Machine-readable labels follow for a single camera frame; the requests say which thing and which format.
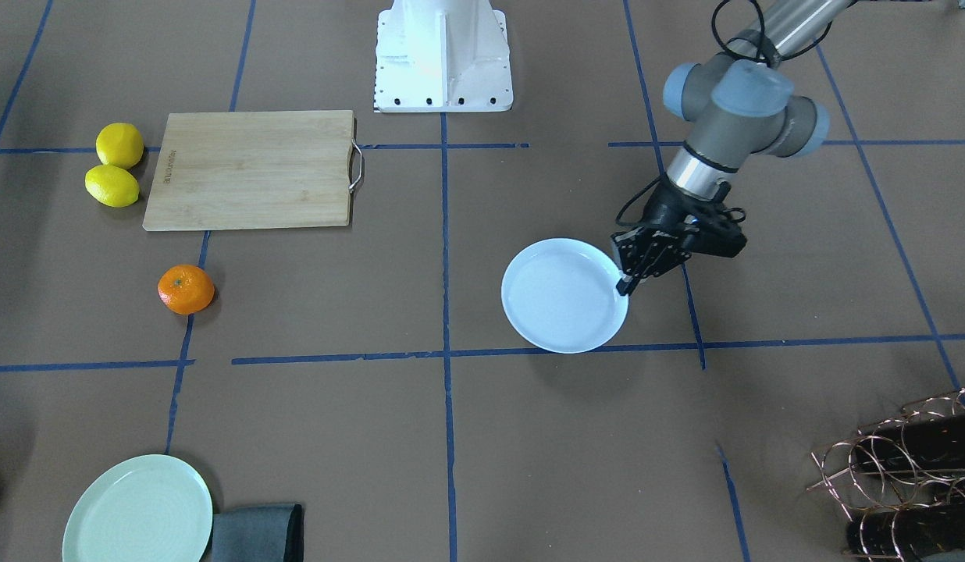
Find light blue plate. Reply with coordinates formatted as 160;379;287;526
500;238;628;354

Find dark green wine bottle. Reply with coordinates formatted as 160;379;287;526
853;414;965;477
846;503;965;561

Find pale green plate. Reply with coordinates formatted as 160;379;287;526
61;454;212;561

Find copper wire bottle rack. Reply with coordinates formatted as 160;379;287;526
810;388;965;561

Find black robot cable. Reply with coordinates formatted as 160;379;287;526
615;0;835;227

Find yellow lemon near board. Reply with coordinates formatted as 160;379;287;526
85;164;141;208

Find dark grey folded cloth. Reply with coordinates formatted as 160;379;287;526
211;503;304;561

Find yellow lemon far side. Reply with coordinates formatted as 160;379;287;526
94;123;146;169

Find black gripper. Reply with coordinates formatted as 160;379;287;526
611;175;748;297

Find dark green wine bottle middle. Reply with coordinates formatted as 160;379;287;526
853;414;965;477

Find dark green wine bottle front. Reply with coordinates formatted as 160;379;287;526
846;503;965;561

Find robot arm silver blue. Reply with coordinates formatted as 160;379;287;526
611;1;851;297

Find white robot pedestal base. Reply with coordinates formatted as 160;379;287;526
373;1;515;113

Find wooden cutting board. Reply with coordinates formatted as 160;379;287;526
143;110;364;232

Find orange mandarin fruit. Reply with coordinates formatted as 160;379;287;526
156;264;217;315

